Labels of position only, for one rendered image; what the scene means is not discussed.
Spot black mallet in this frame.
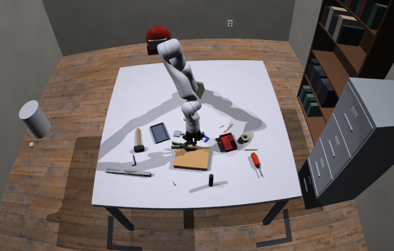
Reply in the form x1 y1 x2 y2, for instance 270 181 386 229
134 128 144 152

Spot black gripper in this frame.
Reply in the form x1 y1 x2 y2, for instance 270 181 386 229
182 130 204 145

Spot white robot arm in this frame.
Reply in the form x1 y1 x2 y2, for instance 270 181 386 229
157 38 202 133

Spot grey flat bar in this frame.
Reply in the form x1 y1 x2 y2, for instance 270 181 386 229
106 169 151 177

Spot red open tray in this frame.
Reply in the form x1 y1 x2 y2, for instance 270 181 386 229
219 132 238 152

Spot brown wooden bench board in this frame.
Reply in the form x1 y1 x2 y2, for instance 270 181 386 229
173 147 210 171

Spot red-handled screwdriver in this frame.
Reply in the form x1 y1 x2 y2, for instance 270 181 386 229
251 152 262 176

